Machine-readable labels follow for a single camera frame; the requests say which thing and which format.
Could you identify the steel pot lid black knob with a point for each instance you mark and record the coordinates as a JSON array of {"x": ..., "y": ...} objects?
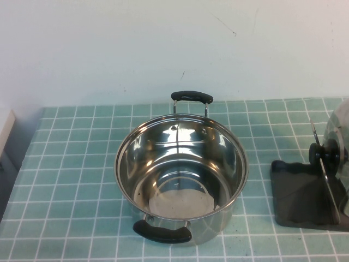
[{"x": 340, "y": 128}]

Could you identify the green checked tablecloth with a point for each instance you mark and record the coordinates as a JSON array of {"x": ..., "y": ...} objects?
[{"x": 68, "y": 163}]

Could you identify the white grey panel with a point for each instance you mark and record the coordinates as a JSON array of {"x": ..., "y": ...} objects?
[{"x": 6, "y": 136}]

